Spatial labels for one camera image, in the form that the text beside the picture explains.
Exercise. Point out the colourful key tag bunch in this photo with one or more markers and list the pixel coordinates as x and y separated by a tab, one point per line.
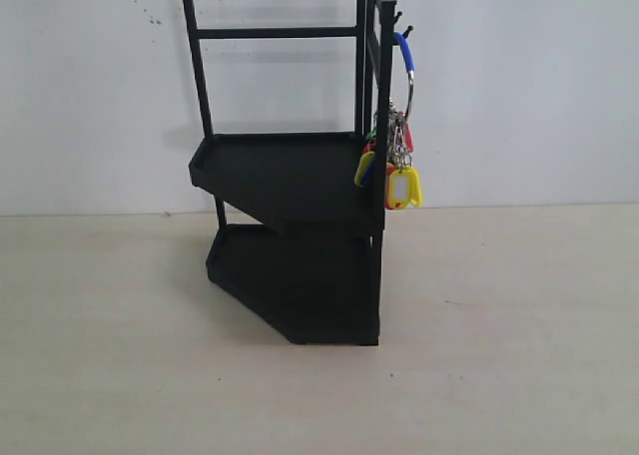
402	181

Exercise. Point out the black two-tier metal rack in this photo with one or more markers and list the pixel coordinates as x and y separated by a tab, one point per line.
301	216

